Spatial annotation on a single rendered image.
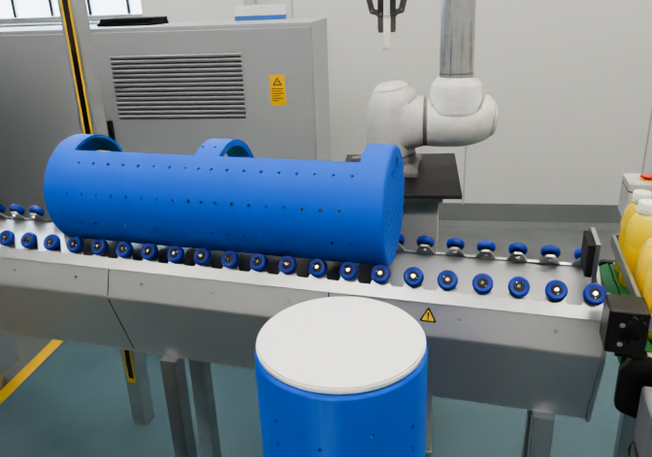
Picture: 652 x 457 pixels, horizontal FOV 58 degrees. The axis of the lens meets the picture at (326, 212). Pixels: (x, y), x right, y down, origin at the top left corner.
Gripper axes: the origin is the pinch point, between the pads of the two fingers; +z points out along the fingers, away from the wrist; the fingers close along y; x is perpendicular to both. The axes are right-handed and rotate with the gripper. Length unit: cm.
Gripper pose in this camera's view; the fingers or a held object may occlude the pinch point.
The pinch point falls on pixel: (386, 32)
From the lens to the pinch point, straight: 134.0
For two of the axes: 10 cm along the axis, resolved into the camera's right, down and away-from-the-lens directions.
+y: -10.0, 0.2, 0.7
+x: -0.6, 3.8, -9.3
